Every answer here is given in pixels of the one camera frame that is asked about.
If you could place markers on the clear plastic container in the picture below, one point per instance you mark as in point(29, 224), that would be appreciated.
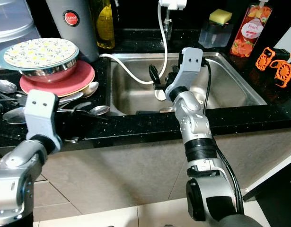
point(10, 21)

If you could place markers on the steel bowl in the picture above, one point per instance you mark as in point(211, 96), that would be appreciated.
point(50, 74)

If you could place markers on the grey thermos red label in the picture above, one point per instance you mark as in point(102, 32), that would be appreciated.
point(72, 42)

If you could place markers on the floral lemon print plate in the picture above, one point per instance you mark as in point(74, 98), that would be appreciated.
point(39, 52)

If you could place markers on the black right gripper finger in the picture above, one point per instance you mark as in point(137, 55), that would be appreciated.
point(155, 76)
point(175, 71)

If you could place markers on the white plastic ladle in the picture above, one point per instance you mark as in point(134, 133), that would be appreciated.
point(160, 94)

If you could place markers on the clear soap dispenser box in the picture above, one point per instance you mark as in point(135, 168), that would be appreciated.
point(214, 35)

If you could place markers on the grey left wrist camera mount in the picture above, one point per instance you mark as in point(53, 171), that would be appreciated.
point(41, 116)

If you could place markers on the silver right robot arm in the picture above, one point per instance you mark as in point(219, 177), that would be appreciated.
point(195, 127)

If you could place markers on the white faucet head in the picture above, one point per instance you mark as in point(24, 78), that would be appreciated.
point(173, 4)

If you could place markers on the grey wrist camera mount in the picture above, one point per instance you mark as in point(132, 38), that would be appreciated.
point(41, 116)
point(190, 64)

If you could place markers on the peach soap pump bottle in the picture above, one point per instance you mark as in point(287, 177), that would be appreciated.
point(251, 33)

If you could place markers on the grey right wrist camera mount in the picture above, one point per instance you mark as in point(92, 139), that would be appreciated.
point(190, 64)

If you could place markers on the yellow oil bottle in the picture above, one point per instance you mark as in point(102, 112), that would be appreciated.
point(105, 28)

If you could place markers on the yellow green sponge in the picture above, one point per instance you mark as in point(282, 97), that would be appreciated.
point(221, 16)

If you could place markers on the stainless steel sink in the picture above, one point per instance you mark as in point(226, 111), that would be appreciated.
point(235, 90)

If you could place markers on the pink plate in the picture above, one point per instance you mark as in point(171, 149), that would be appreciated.
point(83, 78)

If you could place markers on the white cutting board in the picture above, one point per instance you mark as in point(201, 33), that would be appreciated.
point(289, 40)

